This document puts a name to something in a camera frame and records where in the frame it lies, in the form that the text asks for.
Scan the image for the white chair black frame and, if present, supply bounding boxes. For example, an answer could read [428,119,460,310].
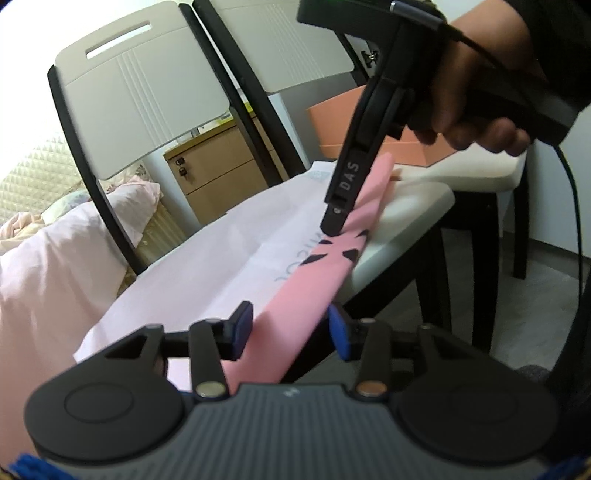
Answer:
[47,0,458,384]
[191,0,530,354]

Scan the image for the person's right forearm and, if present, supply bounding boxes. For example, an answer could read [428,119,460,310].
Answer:
[501,0,591,118]

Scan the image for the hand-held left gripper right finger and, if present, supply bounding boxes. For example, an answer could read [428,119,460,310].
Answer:
[330,305,496,398]

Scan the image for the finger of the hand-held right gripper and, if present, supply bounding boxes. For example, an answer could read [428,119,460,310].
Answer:
[320,196,358,237]

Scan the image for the cream quilted headboard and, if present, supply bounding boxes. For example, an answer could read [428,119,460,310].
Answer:
[0,134,88,227]

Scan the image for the pink shopping bag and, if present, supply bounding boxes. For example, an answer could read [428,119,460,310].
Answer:
[74,154,402,384]

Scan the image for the black cable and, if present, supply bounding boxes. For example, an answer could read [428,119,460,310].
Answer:
[390,0,585,296]

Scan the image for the person's right hand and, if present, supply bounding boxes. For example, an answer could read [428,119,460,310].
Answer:
[406,9,552,157]

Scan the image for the pink bed blanket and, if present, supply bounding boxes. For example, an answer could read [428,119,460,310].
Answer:
[0,180,162,457]

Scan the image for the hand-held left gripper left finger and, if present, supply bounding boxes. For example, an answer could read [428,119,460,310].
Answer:
[105,302,254,398]

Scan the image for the cream bed skirt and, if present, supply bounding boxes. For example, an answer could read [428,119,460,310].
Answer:
[134,198,185,273]

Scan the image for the wooden drawer cabinet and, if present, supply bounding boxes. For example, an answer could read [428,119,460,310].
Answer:
[164,122,289,227]

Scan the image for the orange cardboard box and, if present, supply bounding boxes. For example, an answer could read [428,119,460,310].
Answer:
[306,85,458,168]

